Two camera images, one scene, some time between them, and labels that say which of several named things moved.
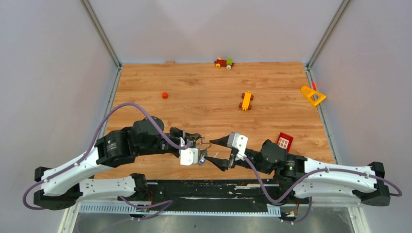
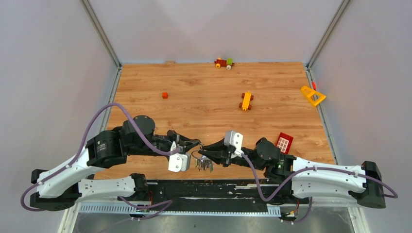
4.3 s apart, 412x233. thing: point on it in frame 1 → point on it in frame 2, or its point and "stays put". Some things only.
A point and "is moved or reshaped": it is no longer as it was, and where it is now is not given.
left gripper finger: [193, 136] → [188, 142]
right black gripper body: [245, 163] stays put
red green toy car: [228, 63] stays put
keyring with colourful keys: [203, 153] is moved or reshaped
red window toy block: [285, 141] stays put
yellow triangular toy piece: [309, 92] stays put
